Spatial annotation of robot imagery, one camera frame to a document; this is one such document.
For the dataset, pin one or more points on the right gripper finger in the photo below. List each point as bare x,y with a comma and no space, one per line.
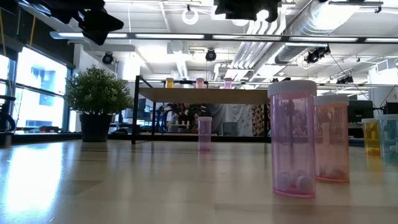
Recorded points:
272,9
239,9

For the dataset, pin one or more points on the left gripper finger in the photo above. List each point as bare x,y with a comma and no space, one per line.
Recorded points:
101,26

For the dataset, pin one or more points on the pink translucent pill bottle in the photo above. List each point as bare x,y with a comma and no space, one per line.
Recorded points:
228,84
204,133
292,140

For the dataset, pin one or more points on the red translucent pill bottle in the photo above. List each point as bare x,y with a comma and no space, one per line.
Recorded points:
332,140
200,84

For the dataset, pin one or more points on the orange translucent pill bottle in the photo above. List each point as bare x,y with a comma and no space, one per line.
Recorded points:
370,137
169,84

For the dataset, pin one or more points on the teal translucent pill bottle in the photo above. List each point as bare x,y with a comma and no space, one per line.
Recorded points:
388,137

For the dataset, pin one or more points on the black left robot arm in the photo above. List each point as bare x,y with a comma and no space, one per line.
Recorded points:
6,124

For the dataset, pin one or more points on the black ceiling spotlight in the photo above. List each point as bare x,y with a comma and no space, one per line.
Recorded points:
107,58
211,55

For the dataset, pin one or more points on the black ceiling track lights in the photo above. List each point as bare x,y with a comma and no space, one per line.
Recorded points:
317,54

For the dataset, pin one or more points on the artificial green potted plant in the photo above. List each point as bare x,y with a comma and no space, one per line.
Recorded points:
96,93

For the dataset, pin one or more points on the long overhead light bar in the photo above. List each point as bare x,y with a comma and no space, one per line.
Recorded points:
171,36

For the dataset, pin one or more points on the large glass window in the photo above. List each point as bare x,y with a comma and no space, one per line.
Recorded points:
40,93

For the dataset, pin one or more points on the white floral cloth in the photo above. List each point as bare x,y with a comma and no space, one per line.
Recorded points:
239,119

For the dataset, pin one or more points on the leopard print cloth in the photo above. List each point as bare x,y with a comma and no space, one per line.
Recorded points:
259,119

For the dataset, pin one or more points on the black computer monitor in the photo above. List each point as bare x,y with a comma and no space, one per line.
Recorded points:
392,109
360,111

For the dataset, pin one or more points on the silver ventilation duct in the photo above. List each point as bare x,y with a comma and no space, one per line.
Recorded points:
311,28

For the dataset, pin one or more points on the wooden shelf black metal frame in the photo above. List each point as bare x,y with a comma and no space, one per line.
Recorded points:
202,96

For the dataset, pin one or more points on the black aluminium rig frame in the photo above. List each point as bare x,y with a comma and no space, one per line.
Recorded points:
46,137

